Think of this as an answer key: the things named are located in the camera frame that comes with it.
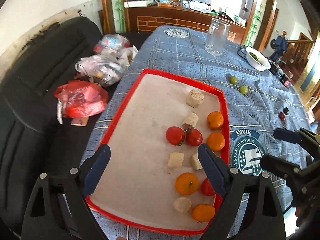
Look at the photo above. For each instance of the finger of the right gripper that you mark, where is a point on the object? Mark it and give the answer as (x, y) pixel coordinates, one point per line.
(290, 134)
(283, 169)

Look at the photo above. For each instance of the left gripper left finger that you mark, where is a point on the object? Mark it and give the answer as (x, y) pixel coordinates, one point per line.
(57, 208)

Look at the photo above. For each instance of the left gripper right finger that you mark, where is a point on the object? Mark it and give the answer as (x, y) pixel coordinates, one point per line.
(263, 217)

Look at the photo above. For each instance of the red jujube date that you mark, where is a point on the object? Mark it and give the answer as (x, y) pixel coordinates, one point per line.
(282, 116)

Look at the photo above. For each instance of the red tomato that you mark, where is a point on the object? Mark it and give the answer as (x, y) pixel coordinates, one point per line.
(175, 135)
(207, 189)
(194, 138)

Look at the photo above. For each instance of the orange tangerine tray front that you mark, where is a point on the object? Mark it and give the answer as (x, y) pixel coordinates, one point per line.
(203, 213)

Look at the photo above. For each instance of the orange tangerine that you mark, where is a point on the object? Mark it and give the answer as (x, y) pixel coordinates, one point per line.
(187, 184)
(215, 120)
(216, 141)

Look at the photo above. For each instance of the dark purple grape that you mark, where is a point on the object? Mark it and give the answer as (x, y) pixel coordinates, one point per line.
(286, 111)

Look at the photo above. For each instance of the dark sauce bottle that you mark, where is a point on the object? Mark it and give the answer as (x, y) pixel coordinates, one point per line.
(285, 80)

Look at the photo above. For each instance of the blue plaid tablecloth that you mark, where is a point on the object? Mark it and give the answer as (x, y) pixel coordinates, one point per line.
(248, 128)

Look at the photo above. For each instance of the black sofa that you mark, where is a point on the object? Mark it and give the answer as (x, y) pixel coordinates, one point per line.
(32, 140)

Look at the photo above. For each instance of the green grape near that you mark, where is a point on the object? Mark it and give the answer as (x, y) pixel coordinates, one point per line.
(244, 90)

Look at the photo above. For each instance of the green grape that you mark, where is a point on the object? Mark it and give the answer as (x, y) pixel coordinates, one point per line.
(233, 80)
(244, 90)

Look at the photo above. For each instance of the wooden stair railing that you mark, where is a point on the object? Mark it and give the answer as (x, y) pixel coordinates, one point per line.
(298, 52)

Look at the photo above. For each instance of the white bowl with greens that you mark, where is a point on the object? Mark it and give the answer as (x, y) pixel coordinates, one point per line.
(256, 59)

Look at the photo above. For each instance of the green grape far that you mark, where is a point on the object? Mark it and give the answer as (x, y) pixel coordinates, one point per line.
(233, 80)

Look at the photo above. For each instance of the red plastic bag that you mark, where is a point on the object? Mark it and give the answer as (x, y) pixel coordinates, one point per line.
(81, 99)

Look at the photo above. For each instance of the red rimmed white tray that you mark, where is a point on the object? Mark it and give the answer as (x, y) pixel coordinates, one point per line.
(137, 188)

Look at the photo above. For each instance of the clear glass pitcher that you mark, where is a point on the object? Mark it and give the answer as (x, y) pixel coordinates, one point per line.
(216, 37)

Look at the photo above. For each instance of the clear plastic bag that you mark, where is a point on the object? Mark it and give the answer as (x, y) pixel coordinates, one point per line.
(112, 57)

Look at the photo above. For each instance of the glass ashtray dish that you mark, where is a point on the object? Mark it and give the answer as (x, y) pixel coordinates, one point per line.
(177, 33)

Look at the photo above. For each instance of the wooden sideboard cabinet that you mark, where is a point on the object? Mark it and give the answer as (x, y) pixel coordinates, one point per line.
(147, 19)

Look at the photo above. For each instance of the blue jacket on post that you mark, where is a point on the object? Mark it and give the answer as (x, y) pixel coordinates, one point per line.
(279, 45)

